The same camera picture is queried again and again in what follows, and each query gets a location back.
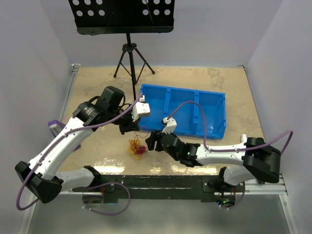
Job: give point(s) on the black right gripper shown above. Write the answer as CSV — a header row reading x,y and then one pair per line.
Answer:
x,y
150,141

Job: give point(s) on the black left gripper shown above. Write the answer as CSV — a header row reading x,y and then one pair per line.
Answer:
x,y
131,126

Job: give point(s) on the blue three-compartment plastic bin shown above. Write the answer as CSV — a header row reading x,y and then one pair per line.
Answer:
x,y
163,100

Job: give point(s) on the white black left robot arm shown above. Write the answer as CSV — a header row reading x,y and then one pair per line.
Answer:
x,y
41,174

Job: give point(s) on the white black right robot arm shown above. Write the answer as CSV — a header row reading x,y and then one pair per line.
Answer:
x,y
252,158

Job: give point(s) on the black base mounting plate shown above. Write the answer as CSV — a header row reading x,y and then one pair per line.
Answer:
x,y
182,187

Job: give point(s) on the purple box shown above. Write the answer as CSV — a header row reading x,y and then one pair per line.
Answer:
x,y
56,127

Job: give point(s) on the white microphone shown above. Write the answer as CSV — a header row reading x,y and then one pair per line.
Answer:
x,y
243,138

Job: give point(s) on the black music stand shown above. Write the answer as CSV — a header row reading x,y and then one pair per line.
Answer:
x,y
100,17

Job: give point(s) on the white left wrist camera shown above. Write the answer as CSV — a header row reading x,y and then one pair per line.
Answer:
x,y
140,109

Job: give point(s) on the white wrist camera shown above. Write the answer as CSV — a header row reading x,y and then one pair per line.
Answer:
x,y
140,109
169,125

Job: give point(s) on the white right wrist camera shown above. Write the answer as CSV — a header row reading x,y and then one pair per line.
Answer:
x,y
169,125

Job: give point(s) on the aluminium frame rail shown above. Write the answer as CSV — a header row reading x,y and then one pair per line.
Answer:
x,y
282,187

